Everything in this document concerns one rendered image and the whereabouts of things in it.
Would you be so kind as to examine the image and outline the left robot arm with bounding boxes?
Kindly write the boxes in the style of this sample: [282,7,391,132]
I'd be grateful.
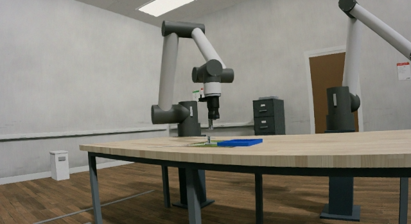
[326,0,411,130]

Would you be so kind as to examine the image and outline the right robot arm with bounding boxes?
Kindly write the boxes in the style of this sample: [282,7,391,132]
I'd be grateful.
[152,21,234,137]

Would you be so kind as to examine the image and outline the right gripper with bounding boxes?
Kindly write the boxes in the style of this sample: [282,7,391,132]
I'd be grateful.
[198,82,222,130]

